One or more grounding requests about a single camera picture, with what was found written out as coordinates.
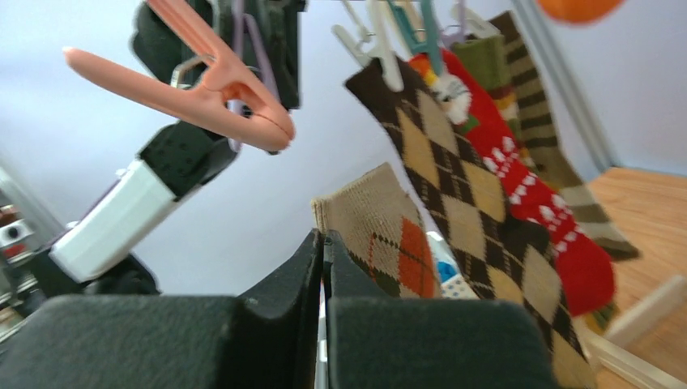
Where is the white left laundry basket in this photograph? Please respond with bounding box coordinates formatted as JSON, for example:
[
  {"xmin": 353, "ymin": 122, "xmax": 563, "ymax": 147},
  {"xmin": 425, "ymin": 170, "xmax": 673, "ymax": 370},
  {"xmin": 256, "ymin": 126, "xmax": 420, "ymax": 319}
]
[{"xmin": 426, "ymin": 231, "xmax": 478, "ymax": 300}]

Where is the teal hanger clip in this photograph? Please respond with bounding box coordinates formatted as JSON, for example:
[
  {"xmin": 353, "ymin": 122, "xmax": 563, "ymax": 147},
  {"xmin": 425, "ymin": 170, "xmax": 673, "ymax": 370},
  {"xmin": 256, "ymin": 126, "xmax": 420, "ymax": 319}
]
[{"xmin": 386, "ymin": 0, "xmax": 446, "ymax": 76}]

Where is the white hanger clip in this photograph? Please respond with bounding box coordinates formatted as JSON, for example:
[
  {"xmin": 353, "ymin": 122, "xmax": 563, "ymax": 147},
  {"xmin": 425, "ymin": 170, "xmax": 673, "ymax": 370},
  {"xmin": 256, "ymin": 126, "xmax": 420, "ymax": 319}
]
[
  {"xmin": 459, "ymin": 1, "xmax": 501, "ymax": 39},
  {"xmin": 331, "ymin": 0, "xmax": 404, "ymax": 92}
]

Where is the brown argyle sock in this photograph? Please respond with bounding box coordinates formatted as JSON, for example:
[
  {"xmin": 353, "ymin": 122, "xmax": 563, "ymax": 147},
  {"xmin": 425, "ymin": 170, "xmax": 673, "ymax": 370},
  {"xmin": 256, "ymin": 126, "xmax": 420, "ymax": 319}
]
[{"xmin": 345, "ymin": 60, "xmax": 596, "ymax": 388}]

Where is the wooden clothes rack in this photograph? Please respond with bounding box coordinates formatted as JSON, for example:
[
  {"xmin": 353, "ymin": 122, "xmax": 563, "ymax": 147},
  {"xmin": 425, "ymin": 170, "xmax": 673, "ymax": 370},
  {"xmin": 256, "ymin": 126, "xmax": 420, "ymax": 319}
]
[{"xmin": 574, "ymin": 275, "xmax": 686, "ymax": 389}]

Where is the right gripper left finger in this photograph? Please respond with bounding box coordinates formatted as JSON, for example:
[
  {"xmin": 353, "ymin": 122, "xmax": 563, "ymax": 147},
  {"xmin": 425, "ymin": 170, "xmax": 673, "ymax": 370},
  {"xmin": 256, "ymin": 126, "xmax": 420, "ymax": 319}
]
[{"xmin": 1, "ymin": 230, "xmax": 323, "ymax": 388}]

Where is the brown striped sock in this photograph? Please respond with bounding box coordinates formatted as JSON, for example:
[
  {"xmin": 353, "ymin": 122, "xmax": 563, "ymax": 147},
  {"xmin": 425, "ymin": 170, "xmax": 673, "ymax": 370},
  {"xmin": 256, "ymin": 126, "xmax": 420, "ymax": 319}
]
[{"xmin": 490, "ymin": 11, "xmax": 641, "ymax": 260}]

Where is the orange hanger clip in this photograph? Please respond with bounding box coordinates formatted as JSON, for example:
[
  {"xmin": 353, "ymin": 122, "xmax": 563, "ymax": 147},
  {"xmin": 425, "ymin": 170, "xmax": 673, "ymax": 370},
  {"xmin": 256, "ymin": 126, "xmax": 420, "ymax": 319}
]
[
  {"xmin": 63, "ymin": 0, "xmax": 295, "ymax": 152},
  {"xmin": 537, "ymin": 0, "xmax": 625, "ymax": 25}
]

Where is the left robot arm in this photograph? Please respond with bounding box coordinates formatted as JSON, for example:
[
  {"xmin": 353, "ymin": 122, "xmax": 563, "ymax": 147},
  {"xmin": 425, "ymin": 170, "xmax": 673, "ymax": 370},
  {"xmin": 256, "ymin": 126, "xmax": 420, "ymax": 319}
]
[{"xmin": 1, "ymin": 1, "xmax": 295, "ymax": 318}]

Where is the red christmas sock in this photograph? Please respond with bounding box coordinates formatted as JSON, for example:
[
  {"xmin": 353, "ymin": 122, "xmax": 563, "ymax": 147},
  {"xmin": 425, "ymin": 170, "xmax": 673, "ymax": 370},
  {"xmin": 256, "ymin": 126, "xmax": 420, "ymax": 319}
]
[{"xmin": 409, "ymin": 50, "xmax": 616, "ymax": 317}]

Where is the olive green striped sock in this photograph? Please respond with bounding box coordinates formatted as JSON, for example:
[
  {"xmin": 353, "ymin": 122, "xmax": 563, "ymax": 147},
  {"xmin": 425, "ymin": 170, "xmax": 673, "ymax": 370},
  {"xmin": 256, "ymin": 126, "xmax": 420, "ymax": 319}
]
[{"xmin": 450, "ymin": 35, "xmax": 521, "ymax": 138}]

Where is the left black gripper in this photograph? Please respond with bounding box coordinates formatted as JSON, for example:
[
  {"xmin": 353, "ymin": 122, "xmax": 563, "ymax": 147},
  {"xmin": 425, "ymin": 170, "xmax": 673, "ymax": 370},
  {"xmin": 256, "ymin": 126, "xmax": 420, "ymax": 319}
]
[{"xmin": 131, "ymin": 1, "xmax": 307, "ymax": 110}]

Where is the beige orange argyle sock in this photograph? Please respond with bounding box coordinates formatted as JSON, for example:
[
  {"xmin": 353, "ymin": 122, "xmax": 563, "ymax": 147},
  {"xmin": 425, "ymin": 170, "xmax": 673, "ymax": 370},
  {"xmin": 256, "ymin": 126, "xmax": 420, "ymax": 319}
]
[{"xmin": 311, "ymin": 163, "xmax": 441, "ymax": 298}]

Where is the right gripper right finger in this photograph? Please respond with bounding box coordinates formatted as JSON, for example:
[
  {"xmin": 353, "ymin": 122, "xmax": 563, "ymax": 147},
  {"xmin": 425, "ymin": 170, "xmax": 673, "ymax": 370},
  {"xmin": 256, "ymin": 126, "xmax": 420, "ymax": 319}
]
[{"xmin": 324, "ymin": 231, "xmax": 557, "ymax": 389}]

